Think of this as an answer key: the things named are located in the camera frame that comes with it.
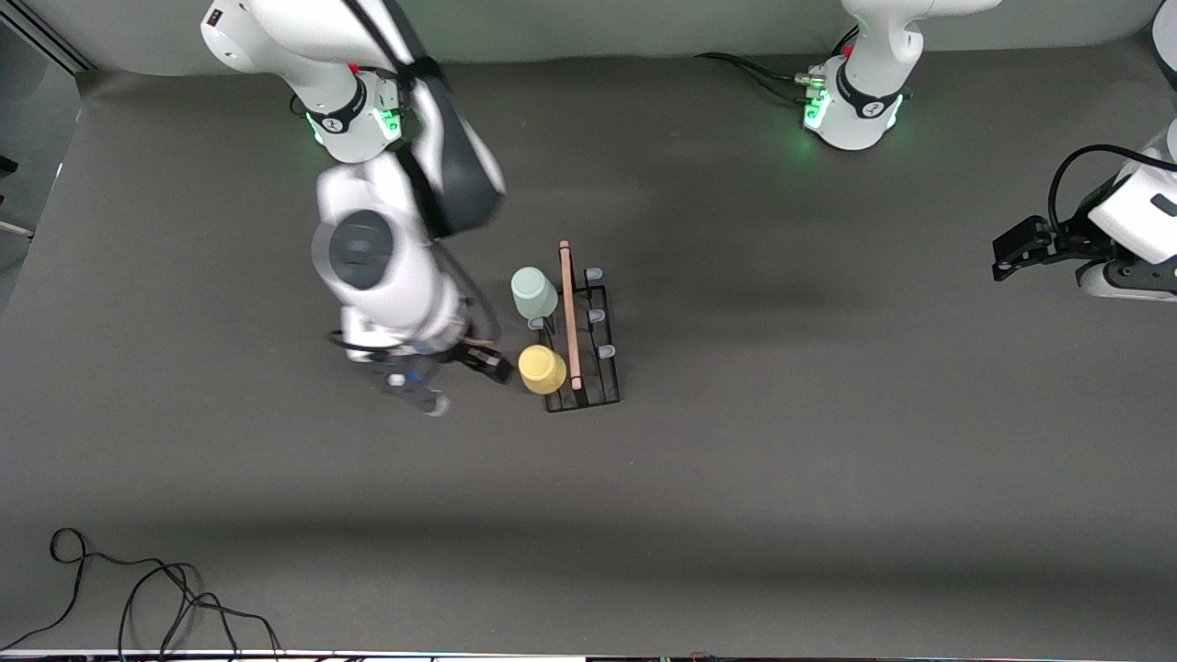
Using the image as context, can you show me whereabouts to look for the loose black floor cable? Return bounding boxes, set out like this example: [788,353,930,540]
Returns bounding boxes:
[0,527,282,659]

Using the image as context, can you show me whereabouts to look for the yellow plastic cup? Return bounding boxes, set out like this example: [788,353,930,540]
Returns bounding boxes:
[518,345,568,396]

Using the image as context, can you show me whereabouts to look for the black wire cup holder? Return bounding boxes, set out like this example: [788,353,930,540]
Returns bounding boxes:
[529,240,623,414]

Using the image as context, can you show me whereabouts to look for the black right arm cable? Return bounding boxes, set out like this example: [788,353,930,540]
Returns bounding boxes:
[331,0,505,364]

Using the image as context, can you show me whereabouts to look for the black left arm base cable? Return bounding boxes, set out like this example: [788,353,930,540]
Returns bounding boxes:
[694,26,861,104]

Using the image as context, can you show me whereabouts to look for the pale green plastic cup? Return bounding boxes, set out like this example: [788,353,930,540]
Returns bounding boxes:
[510,267,560,321]

